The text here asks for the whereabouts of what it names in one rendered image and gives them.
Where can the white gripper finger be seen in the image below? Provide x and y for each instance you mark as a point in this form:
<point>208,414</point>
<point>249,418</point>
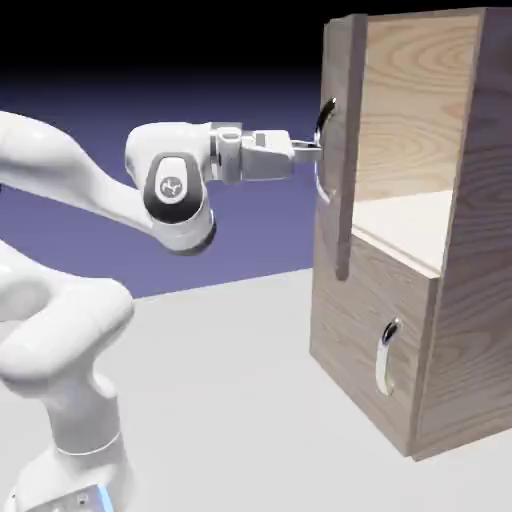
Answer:
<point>303,142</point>
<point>308,154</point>

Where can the short wood cabinet door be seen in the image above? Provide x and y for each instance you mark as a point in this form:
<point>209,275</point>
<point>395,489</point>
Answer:
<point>352,320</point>

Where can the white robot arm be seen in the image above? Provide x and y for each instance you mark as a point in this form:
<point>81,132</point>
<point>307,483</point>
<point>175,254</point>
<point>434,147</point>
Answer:
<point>60,168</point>

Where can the tall wood cabinet door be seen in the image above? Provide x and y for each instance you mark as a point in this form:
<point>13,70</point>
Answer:
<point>340,72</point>

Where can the light wood cabinet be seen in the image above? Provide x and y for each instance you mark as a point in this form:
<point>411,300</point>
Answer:
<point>472,240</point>

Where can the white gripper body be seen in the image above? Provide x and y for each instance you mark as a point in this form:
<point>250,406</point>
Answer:
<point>266,160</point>

